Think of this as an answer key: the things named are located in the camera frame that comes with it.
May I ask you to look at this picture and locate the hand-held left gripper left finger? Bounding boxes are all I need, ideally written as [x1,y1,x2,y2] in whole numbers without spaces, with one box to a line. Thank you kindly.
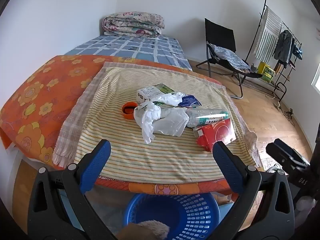
[27,139,118,240]

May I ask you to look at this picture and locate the dark hanging jacket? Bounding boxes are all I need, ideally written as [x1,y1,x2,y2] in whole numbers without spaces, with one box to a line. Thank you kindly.
[273,29,293,68]

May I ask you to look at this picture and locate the green white carton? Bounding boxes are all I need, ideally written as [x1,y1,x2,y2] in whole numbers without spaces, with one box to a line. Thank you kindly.
[136,83,175,105]

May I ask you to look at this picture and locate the light teal toothpaste tube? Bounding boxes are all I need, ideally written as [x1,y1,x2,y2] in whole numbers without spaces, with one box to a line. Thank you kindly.
[199,114,229,126]

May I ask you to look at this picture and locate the blue foil wrapper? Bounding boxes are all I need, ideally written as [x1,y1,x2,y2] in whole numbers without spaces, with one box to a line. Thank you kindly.
[179,94,202,108]

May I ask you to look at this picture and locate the blue plaid bed sheet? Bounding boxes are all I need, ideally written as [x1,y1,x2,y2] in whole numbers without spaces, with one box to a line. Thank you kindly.
[64,34,193,72]

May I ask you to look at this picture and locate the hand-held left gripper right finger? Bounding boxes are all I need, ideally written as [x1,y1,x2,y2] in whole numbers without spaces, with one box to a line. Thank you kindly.
[205,140,296,240]

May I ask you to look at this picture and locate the folded floral quilt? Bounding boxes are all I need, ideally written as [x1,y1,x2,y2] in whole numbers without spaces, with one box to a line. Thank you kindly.
[102,11,165,38]

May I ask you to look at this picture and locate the translucent plastic bag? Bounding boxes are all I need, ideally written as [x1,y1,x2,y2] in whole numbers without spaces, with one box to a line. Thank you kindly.
[152,107,190,137]

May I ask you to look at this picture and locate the yellow plastic crate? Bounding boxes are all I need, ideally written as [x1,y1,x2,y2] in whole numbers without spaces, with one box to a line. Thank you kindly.
[257,62,275,83]

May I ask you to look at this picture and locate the small white plastic bag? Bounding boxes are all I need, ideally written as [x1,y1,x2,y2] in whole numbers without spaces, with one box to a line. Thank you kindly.
[155,92,186,107]

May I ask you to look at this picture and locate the yellow striped towel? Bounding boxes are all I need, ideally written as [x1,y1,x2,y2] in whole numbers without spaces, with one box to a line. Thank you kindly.
[52,61,258,184]

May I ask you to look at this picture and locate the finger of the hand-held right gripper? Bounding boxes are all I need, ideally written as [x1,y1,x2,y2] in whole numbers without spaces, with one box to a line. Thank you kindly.
[265,143,300,174]
[274,138,312,167]

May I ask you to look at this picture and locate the orange floral blanket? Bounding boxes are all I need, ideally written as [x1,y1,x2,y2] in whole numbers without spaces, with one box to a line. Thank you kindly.
[0,55,263,195]

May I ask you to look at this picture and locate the orange round lid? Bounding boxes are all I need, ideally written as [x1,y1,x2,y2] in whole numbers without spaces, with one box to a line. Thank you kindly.
[122,102,138,120]

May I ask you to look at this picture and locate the red cardboard box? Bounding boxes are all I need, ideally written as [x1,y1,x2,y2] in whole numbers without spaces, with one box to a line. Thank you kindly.
[194,118,237,152]

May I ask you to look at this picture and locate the teal hanging garment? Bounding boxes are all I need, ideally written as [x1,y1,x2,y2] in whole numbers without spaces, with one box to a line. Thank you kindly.
[291,42,303,60]

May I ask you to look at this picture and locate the clear plastic bottle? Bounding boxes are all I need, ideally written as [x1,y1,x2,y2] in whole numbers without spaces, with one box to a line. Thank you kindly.
[185,107,229,128]

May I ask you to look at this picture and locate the black drying rack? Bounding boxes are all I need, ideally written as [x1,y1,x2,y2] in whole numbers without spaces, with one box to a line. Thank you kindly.
[247,0,303,102]

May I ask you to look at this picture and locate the person's right forearm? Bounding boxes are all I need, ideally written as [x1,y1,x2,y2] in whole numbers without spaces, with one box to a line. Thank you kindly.
[297,195,318,214]

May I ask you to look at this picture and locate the black folding chair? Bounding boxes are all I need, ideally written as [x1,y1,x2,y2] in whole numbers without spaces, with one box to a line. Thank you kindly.
[196,18,263,99]

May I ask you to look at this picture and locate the floor cables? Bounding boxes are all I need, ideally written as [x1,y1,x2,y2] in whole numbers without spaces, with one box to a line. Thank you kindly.
[274,97,296,121]

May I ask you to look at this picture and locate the window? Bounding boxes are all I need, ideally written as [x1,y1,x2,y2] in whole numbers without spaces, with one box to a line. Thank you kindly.
[311,62,320,93]

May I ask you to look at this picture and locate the blue plastic basket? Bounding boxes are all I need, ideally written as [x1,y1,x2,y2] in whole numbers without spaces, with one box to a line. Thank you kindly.
[124,192,220,240]

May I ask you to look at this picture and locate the checked chair cushion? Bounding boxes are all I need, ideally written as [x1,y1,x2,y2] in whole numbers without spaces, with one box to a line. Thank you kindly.
[209,43,251,71]

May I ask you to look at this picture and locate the green striped hanging towel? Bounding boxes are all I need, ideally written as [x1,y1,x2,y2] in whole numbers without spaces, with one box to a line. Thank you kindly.
[254,7,283,63]

